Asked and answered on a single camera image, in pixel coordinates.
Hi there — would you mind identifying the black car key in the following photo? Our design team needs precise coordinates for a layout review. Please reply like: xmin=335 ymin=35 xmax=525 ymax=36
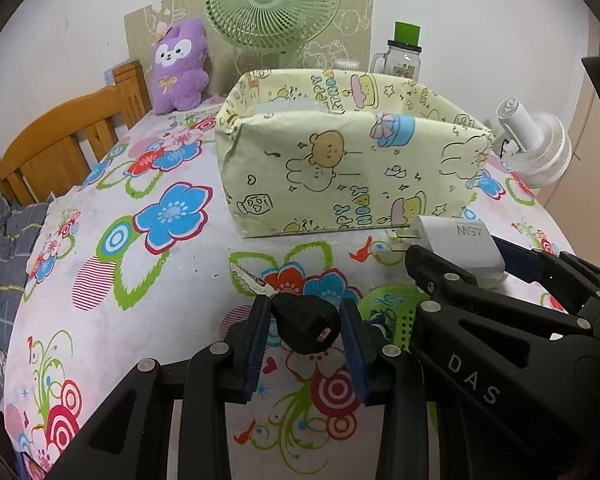
xmin=230 ymin=263 xmax=341 ymax=354

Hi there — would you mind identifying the white 45W charger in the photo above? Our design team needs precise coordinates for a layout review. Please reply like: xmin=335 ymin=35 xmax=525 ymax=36
xmin=412 ymin=216 xmax=505 ymax=288

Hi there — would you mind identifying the green panda speaker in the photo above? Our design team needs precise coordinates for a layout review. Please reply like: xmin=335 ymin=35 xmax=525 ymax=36
xmin=358 ymin=285 xmax=429 ymax=350

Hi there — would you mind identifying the white standing fan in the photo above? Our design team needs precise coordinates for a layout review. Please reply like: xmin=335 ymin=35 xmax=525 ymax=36
xmin=495 ymin=98 xmax=572 ymax=188

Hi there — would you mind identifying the floral tablecloth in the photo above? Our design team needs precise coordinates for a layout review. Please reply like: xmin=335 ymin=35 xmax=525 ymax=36
xmin=2 ymin=94 xmax=577 ymax=480

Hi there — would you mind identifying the yellow cartoon storage box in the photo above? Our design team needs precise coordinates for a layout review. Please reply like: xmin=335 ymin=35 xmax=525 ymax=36
xmin=215 ymin=70 xmax=494 ymax=237

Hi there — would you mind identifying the glass jar mug green lid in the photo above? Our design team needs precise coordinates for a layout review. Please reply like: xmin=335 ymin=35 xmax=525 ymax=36
xmin=370 ymin=22 xmax=422 ymax=80

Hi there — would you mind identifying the cotton swab container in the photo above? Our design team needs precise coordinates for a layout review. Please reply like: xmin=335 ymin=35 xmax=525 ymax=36
xmin=334 ymin=58 xmax=360 ymax=72

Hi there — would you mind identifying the grey plaid bedding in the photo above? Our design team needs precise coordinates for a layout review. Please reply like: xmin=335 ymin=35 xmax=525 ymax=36
xmin=0 ymin=196 xmax=48 ymax=352

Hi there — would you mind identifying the purple plush toy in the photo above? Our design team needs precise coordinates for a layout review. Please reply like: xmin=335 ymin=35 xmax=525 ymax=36
xmin=151 ymin=18 xmax=210 ymax=115

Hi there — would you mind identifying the wooden bed headboard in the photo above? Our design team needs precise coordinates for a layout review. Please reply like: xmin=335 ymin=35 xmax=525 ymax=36
xmin=0 ymin=60 xmax=150 ymax=206

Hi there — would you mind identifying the green desk fan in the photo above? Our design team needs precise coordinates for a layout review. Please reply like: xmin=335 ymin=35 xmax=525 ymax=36
xmin=204 ymin=0 xmax=341 ymax=68

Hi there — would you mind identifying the cartoon wall paper sheet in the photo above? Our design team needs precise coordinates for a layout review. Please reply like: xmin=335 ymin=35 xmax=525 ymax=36
xmin=124 ymin=0 xmax=374 ymax=94

